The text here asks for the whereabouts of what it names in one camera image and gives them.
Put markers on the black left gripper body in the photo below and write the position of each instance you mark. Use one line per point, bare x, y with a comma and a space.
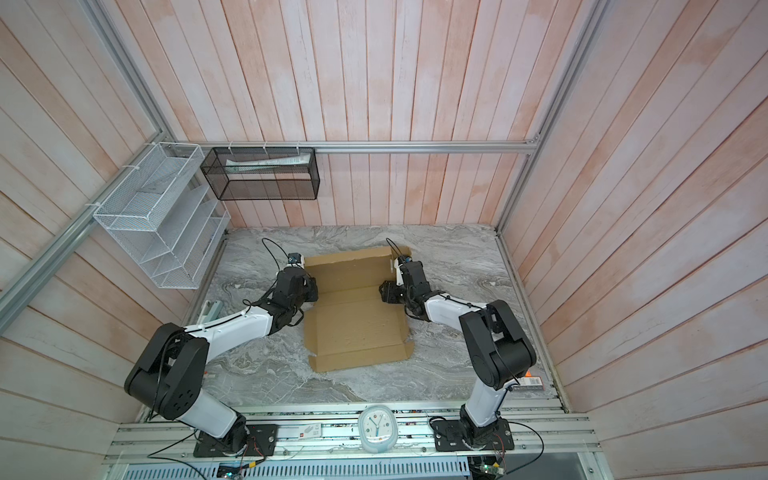
309, 294

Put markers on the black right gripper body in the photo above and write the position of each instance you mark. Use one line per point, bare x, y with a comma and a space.
398, 294

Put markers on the brown cardboard box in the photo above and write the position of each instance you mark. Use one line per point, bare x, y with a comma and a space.
350, 326

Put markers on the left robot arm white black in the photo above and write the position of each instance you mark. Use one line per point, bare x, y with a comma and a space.
169, 373

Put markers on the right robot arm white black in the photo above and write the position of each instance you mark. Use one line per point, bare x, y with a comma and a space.
499, 349

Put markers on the white small stapler device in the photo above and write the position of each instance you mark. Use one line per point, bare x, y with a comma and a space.
210, 311

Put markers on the white paper in basket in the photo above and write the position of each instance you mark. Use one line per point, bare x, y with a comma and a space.
282, 165

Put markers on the white round clock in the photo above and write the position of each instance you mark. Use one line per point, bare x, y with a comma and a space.
378, 429

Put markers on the small white label tag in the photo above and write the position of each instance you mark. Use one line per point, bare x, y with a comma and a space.
309, 431

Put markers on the coloured marker pen pack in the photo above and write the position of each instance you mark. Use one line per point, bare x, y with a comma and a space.
528, 382

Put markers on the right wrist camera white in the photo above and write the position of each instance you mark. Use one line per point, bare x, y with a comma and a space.
397, 265

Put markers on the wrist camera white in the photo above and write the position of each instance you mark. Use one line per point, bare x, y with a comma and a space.
295, 258
397, 265

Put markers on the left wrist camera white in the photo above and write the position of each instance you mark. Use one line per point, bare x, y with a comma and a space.
295, 258

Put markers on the black wire mesh basket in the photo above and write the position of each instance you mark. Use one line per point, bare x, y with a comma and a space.
236, 187

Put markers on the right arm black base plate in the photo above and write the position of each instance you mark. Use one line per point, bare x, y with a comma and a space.
460, 435

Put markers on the white wire mesh shelf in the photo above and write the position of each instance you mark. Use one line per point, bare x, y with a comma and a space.
167, 225

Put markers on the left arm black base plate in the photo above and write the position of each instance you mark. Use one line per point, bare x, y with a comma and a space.
245, 439

